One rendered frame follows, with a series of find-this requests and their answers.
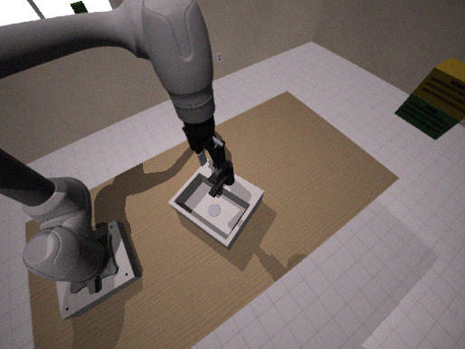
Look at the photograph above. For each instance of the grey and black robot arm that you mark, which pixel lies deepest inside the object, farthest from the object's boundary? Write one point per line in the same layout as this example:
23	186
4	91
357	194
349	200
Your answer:
178	44

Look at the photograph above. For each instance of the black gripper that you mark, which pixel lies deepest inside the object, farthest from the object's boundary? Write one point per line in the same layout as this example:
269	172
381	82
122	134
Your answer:
202	136

